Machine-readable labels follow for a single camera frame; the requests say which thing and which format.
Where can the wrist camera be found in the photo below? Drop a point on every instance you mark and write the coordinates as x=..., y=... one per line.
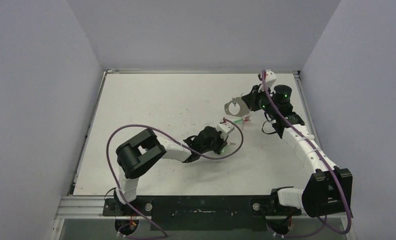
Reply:
x=268, y=77
x=225, y=128

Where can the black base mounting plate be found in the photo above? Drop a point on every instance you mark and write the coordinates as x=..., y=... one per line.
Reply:
x=202, y=212

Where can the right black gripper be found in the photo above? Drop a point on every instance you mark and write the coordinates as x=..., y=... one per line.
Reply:
x=250, y=100

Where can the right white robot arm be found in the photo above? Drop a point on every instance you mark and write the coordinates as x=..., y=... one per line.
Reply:
x=329, y=188

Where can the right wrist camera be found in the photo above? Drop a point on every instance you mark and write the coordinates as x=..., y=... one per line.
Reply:
x=268, y=77

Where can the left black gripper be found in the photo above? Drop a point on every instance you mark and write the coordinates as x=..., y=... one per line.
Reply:
x=222, y=143

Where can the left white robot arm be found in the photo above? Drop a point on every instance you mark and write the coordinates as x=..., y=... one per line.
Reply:
x=141, y=152

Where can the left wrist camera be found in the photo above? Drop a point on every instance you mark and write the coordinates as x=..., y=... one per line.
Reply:
x=225, y=128

